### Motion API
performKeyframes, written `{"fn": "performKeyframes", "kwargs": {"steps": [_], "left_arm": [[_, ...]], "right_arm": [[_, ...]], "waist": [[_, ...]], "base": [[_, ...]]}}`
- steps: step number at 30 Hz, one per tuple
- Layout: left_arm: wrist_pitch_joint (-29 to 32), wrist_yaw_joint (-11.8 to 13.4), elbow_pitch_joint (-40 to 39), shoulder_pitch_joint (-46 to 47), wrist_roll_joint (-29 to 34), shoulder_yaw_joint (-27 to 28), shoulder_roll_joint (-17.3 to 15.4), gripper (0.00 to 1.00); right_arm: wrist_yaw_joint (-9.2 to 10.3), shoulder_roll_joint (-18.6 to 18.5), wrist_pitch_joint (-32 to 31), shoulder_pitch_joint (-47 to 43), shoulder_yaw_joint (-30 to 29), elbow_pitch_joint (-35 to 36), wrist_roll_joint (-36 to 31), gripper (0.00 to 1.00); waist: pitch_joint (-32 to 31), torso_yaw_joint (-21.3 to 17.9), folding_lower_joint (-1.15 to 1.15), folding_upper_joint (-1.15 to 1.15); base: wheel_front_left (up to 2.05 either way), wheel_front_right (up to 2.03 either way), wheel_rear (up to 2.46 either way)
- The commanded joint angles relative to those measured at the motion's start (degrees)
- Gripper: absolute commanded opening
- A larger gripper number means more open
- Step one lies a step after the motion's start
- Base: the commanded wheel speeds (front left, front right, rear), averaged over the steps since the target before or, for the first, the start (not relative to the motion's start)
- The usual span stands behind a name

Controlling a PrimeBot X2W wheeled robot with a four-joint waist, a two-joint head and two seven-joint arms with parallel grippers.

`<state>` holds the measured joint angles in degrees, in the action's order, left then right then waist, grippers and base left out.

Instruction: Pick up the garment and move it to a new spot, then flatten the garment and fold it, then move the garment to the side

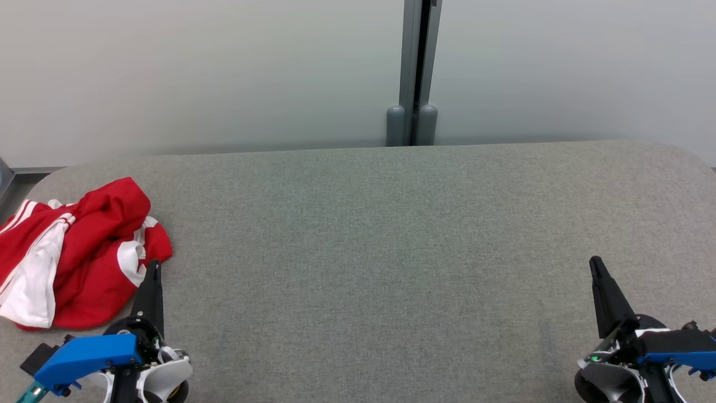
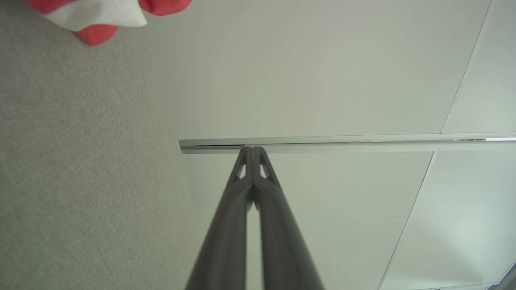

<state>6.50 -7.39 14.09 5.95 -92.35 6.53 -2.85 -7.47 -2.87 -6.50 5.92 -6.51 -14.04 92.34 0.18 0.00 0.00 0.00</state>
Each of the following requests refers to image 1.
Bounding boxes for red shorts white cuffs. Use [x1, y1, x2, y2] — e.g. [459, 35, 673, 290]
[53, 177, 173, 331]

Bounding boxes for grey partition post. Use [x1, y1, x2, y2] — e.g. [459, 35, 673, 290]
[399, 0, 442, 146]

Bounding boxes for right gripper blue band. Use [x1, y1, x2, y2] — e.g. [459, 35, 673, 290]
[582, 255, 716, 382]

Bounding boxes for left teal connector black cable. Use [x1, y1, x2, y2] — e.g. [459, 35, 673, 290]
[16, 381, 48, 403]

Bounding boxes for red basketball jersey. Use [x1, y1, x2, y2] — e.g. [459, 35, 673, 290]
[0, 199, 76, 330]

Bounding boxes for grey cylindrical post foot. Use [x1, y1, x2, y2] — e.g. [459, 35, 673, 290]
[417, 105, 439, 146]
[386, 105, 407, 147]

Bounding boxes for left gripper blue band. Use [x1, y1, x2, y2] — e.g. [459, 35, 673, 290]
[32, 260, 169, 397]

